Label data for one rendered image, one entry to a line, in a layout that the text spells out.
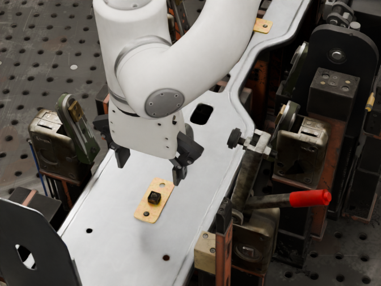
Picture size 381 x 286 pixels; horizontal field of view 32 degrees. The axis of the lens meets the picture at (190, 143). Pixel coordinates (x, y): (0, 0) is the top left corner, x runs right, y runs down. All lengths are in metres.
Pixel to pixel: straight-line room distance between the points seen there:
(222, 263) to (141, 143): 0.20
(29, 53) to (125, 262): 0.92
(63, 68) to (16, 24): 0.23
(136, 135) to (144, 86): 0.19
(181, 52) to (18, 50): 1.14
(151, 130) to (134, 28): 0.18
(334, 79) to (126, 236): 0.41
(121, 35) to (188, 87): 0.10
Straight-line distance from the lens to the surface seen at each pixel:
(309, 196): 0.91
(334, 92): 1.08
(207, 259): 0.96
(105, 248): 1.03
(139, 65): 0.75
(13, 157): 1.58
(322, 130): 1.08
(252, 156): 0.87
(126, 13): 0.76
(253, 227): 0.98
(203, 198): 1.07
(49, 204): 1.12
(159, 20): 0.77
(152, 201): 1.06
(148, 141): 0.92
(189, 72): 0.73
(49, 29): 1.90
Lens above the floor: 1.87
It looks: 49 degrees down
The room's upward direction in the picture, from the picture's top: 2 degrees counter-clockwise
